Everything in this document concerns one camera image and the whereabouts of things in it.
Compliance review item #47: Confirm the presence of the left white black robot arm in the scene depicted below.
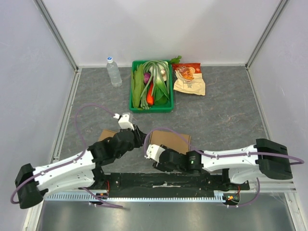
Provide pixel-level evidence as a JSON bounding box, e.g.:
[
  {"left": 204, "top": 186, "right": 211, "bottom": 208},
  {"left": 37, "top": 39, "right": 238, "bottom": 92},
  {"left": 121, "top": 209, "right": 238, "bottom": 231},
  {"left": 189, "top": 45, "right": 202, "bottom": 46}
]
[{"left": 11, "top": 126, "right": 146, "bottom": 209}]

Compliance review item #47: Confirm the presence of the white mushroom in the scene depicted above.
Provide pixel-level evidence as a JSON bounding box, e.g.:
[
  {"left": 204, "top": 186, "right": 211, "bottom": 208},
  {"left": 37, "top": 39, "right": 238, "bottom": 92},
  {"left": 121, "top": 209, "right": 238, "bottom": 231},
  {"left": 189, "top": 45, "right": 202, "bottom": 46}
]
[{"left": 160, "top": 69, "right": 167, "bottom": 78}]

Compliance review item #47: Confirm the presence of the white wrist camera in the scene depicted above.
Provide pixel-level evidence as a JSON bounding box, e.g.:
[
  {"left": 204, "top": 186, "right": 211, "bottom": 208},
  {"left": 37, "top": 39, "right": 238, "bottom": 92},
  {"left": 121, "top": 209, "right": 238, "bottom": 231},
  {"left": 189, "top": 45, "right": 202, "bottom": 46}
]
[
  {"left": 113, "top": 113, "right": 134, "bottom": 130},
  {"left": 145, "top": 144, "right": 165, "bottom": 163}
]

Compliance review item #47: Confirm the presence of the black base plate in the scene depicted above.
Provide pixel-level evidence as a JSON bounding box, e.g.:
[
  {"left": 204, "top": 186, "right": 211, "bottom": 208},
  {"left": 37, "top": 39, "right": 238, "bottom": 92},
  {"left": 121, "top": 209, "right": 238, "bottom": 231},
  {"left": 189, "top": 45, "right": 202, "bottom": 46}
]
[{"left": 90, "top": 173, "right": 250, "bottom": 198}]

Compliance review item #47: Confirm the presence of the purple cable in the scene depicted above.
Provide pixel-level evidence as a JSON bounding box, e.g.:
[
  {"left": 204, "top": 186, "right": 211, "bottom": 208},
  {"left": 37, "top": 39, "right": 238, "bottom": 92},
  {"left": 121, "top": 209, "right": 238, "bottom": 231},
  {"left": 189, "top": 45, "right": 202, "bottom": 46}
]
[
  {"left": 10, "top": 103, "right": 124, "bottom": 208},
  {"left": 143, "top": 128, "right": 305, "bottom": 208}
]

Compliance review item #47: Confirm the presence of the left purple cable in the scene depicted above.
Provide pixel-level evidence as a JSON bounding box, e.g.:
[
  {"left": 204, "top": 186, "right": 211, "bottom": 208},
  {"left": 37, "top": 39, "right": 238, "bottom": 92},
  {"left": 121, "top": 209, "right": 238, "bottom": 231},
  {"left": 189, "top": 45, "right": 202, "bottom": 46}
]
[{"left": 10, "top": 103, "right": 124, "bottom": 208}]

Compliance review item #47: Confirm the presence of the aluminium frame post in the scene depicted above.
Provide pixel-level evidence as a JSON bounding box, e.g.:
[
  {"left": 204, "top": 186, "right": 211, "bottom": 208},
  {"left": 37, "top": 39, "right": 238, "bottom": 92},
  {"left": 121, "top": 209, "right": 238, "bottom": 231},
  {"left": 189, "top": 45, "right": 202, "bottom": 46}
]
[
  {"left": 33, "top": 0, "right": 80, "bottom": 72},
  {"left": 245, "top": 0, "right": 289, "bottom": 70}
]

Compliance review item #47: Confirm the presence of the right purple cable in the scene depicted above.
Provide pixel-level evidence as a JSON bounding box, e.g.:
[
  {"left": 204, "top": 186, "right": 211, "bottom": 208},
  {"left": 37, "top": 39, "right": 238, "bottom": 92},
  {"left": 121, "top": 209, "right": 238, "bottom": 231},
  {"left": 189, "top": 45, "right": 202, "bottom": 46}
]
[{"left": 143, "top": 128, "right": 305, "bottom": 208}]

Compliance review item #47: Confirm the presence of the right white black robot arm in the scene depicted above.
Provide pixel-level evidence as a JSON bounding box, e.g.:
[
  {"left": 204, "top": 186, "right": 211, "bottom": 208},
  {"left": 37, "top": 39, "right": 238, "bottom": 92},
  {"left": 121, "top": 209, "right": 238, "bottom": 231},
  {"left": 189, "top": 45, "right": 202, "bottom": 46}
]
[{"left": 145, "top": 139, "right": 293, "bottom": 190}]

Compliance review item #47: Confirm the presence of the orange beige snack bag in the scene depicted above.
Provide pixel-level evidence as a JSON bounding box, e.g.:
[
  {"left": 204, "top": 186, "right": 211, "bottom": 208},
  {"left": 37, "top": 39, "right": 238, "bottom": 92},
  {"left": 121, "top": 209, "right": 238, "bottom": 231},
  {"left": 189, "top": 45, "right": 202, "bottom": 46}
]
[{"left": 172, "top": 63, "right": 206, "bottom": 96}]

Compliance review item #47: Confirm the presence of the grey slotted cable duct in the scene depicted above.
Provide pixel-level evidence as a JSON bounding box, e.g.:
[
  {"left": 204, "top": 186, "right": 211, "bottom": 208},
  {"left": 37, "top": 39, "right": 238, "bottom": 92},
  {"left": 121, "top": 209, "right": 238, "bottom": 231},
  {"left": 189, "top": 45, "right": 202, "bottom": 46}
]
[{"left": 45, "top": 191, "right": 226, "bottom": 203}]

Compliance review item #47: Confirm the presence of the green plastic crate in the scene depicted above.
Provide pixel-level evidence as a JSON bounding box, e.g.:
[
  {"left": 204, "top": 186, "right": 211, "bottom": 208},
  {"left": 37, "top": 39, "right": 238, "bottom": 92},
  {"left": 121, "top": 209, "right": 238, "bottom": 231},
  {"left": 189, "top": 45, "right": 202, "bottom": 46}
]
[{"left": 129, "top": 60, "right": 174, "bottom": 113}]

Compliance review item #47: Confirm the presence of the purple onion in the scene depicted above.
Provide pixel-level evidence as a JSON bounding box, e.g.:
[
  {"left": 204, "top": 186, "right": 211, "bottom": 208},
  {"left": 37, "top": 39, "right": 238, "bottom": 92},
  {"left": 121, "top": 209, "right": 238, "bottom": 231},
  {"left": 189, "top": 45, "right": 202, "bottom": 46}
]
[{"left": 144, "top": 73, "right": 151, "bottom": 84}]

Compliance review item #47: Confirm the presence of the green bok choy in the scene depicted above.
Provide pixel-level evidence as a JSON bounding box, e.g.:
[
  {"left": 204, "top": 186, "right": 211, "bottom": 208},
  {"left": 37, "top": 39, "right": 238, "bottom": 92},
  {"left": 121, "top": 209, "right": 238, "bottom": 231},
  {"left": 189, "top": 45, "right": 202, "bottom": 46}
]
[{"left": 154, "top": 79, "right": 169, "bottom": 105}]

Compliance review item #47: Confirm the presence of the green leafy vegetable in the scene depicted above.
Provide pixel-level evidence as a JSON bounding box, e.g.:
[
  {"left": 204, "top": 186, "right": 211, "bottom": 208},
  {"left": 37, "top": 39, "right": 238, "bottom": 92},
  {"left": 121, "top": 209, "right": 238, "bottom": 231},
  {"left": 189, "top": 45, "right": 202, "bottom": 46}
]
[{"left": 131, "top": 64, "right": 144, "bottom": 108}]

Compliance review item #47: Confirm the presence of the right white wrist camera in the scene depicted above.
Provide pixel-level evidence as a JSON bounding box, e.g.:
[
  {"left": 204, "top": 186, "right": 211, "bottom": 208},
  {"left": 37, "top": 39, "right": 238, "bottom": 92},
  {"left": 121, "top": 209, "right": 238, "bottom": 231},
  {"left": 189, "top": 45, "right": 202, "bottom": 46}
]
[{"left": 145, "top": 144, "right": 165, "bottom": 163}]

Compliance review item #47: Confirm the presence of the brown cardboard sheet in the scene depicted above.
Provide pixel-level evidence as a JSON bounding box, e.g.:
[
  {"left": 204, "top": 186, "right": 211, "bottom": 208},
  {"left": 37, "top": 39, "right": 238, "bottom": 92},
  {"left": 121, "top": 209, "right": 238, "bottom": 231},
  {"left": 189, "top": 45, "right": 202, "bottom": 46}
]
[{"left": 150, "top": 130, "right": 191, "bottom": 154}]

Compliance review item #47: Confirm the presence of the small brown cardboard box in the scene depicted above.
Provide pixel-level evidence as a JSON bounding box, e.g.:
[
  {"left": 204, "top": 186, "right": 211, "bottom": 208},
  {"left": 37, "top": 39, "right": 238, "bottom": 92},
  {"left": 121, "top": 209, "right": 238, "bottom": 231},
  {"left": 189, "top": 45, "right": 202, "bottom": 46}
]
[{"left": 98, "top": 129, "right": 116, "bottom": 141}]

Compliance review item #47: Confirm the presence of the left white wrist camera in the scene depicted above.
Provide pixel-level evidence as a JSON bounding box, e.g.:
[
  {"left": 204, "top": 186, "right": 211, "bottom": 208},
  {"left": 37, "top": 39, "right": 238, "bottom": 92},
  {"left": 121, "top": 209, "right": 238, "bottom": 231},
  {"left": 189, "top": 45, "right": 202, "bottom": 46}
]
[{"left": 113, "top": 113, "right": 134, "bottom": 130}]

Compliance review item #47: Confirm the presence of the clear plastic water bottle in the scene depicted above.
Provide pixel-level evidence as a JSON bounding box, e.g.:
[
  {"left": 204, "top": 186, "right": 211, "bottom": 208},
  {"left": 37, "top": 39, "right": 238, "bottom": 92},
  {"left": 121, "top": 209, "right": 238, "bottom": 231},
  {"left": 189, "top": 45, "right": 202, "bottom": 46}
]
[{"left": 106, "top": 56, "right": 122, "bottom": 87}]

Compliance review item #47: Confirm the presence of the right aluminium frame post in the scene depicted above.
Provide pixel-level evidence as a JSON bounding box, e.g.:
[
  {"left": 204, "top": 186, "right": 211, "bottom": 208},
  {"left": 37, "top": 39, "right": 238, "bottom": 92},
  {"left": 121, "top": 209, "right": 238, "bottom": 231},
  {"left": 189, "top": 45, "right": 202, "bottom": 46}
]
[{"left": 245, "top": 0, "right": 289, "bottom": 70}]

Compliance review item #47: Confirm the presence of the left aluminium frame post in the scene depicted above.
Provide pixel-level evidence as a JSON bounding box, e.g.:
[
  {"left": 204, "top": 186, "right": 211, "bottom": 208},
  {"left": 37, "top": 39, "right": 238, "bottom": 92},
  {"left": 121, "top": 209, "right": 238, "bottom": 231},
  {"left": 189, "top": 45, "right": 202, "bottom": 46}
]
[{"left": 33, "top": 0, "right": 80, "bottom": 72}]

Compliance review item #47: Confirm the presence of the orange carrot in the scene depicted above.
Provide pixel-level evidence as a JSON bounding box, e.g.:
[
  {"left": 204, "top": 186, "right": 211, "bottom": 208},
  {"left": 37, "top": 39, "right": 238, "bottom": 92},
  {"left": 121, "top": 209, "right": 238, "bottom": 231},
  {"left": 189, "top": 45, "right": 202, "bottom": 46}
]
[{"left": 146, "top": 82, "right": 154, "bottom": 106}]

